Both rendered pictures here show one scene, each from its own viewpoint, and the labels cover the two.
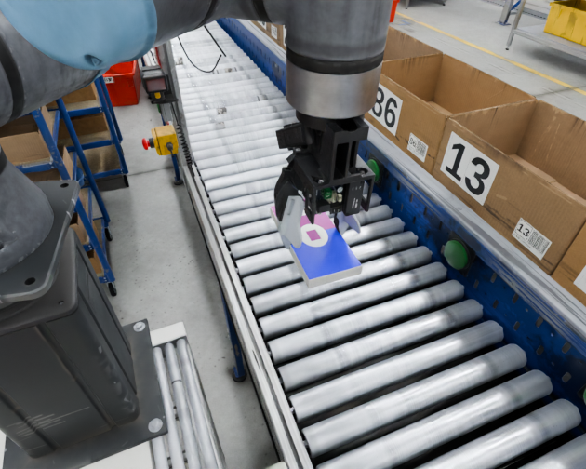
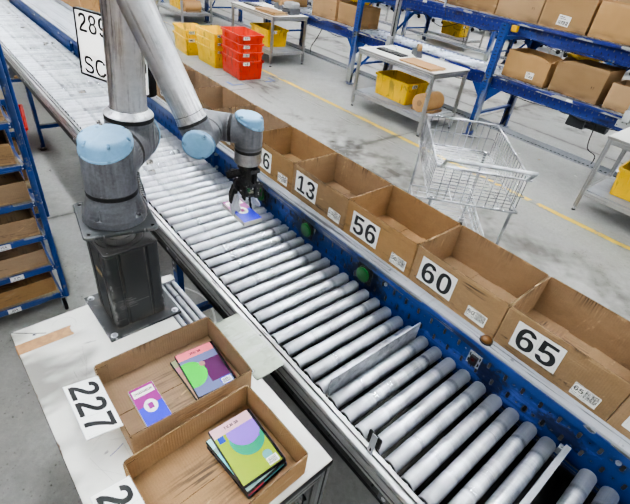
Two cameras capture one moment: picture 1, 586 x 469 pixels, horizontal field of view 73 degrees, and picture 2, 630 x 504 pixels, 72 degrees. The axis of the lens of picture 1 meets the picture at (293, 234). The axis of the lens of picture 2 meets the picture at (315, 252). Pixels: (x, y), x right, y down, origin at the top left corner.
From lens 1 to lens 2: 1.10 m
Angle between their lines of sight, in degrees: 19
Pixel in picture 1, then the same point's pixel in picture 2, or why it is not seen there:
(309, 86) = (242, 159)
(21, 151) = (11, 195)
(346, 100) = (253, 162)
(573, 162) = (355, 182)
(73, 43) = (200, 154)
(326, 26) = (247, 145)
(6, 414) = (120, 294)
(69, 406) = (142, 294)
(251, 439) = not seen: hidden behind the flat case
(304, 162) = (240, 181)
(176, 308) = not seen: hidden behind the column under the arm
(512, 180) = (323, 190)
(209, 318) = not seen: hidden behind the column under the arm
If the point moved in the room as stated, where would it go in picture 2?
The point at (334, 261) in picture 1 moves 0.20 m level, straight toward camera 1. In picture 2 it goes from (251, 217) to (255, 250)
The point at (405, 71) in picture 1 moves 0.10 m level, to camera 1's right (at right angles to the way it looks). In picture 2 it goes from (271, 136) to (289, 136)
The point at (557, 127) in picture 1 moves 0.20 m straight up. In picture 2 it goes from (347, 166) to (353, 129)
